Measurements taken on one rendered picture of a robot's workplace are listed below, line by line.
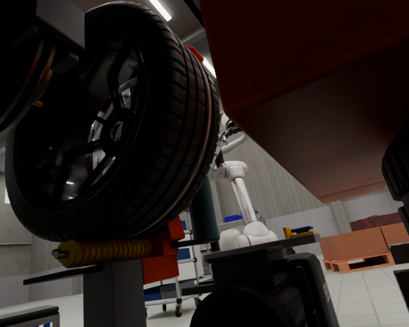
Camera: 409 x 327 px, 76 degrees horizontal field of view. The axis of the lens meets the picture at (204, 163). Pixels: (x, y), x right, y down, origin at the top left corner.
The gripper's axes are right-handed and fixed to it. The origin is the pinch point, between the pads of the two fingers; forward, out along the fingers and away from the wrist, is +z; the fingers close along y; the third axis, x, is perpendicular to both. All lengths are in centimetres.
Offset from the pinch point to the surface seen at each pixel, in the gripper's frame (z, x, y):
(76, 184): 45, -21, -59
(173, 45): 61, -49, -11
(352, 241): -121, 226, 98
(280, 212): -558, 502, 84
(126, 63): 30, -50, -29
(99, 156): 25, -23, -56
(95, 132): 23, -31, -54
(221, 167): 33.5, -3.9, -12.1
